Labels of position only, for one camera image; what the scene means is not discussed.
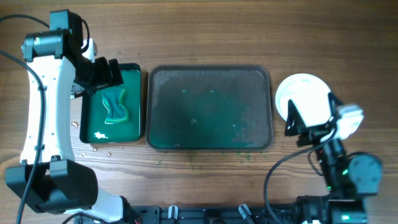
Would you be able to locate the white plate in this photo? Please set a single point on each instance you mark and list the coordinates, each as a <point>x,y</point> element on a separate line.
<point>310,96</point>

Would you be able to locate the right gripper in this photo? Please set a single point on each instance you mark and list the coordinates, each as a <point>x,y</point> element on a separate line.
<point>313,135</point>

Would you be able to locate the dark brown serving tray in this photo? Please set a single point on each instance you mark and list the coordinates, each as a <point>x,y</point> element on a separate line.
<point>209,107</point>

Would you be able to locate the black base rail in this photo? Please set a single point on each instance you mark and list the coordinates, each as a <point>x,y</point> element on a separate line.
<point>243,214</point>

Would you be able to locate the green scrub sponge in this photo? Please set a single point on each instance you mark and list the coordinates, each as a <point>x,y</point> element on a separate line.
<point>113,101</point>

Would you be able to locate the green water tray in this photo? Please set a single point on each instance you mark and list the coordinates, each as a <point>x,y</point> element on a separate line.
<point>94,130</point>

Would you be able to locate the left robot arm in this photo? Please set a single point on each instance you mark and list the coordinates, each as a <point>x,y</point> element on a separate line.
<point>62,65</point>

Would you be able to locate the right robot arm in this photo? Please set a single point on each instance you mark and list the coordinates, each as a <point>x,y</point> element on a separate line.
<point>350,178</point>

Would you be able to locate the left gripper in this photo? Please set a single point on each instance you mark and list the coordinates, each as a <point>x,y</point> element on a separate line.
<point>104,78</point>

